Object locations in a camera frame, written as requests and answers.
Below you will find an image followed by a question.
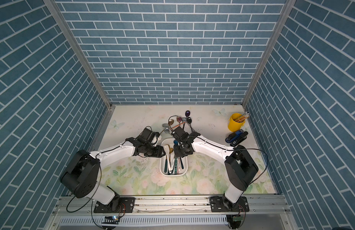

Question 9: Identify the blue black stapler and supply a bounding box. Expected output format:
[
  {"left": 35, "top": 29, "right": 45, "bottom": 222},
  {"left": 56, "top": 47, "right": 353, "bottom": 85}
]
[{"left": 225, "top": 129, "right": 248, "bottom": 147}]

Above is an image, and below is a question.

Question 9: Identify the white plastic storage box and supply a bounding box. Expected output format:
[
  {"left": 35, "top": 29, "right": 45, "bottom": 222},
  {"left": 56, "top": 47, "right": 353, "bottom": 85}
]
[{"left": 160, "top": 138, "right": 188, "bottom": 177}]

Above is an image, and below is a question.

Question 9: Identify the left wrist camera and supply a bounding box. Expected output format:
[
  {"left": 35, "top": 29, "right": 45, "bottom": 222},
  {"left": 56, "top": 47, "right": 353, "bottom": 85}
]
[{"left": 137, "top": 127, "right": 160, "bottom": 145}]

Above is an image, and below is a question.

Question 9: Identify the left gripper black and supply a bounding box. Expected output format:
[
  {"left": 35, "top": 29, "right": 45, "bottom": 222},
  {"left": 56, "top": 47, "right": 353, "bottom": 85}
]
[{"left": 143, "top": 143, "right": 168, "bottom": 157}]

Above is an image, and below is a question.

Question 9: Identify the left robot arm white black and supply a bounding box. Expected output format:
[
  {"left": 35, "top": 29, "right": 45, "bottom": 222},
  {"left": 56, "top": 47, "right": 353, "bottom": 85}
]
[{"left": 60, "top": 138, "right": 166, "bottom": 205}]

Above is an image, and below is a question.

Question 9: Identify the white ceramic spoon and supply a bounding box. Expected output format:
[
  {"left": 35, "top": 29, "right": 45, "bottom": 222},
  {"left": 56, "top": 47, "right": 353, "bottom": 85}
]
[{"left": 164, "top": 145, "right": 173, "bottom": 173}]

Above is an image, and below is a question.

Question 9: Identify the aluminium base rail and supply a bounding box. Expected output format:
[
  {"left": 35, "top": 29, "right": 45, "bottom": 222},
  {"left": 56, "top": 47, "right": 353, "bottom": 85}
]
[{"left": 52, "top": 194, "right": 290, "bottom": 215}]

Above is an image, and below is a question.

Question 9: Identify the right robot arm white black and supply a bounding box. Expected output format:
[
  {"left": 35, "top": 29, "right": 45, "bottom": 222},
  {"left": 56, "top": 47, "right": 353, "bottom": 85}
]
[{"left": 172, "top": 131, "right": 259, "bottom": 204}]

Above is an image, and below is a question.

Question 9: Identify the floral table mat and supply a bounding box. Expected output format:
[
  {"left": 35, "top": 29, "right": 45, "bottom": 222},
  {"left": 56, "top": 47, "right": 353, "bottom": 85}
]
[{"left": 79, "top": 104, "right": 277, "bottom": 196}]

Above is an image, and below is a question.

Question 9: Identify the purple spoon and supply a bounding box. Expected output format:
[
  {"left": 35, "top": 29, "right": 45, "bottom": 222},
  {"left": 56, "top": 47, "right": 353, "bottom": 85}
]
[{"left": 185, "top": 110, "right": 191, "bottom": 117}]

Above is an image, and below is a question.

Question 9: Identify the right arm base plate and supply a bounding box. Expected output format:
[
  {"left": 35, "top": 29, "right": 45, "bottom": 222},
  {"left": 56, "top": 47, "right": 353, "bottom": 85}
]
[{"left": 209, "top": 195, "right": 249, "bottom": 213}]

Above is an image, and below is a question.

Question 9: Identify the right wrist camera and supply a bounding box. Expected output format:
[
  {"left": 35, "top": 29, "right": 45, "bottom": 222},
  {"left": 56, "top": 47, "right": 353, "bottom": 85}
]
[{"left": 172, "top": 126, "right": 189, "bottom": 143}]

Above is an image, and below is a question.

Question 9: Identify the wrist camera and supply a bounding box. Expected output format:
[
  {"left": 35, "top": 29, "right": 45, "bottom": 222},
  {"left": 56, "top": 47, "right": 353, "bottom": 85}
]
[
  {"left": 137, "top": 127, "right": 160, "bottom": 145},
  {"left": 172, "top": 126, "right": 189, "bottom": 143}
]

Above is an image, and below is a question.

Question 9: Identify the yellow pen cup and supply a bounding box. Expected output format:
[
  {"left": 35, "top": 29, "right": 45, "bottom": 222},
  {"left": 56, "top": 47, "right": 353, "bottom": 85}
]
[{"left": 228, "top": 113, "right": 245, "bottom": 132}]

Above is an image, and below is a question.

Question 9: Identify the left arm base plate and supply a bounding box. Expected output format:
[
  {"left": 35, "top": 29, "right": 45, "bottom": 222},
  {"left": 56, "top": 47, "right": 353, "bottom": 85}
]
[{"left": 93, "top": 197, "right": 136, "bottom": 214}]

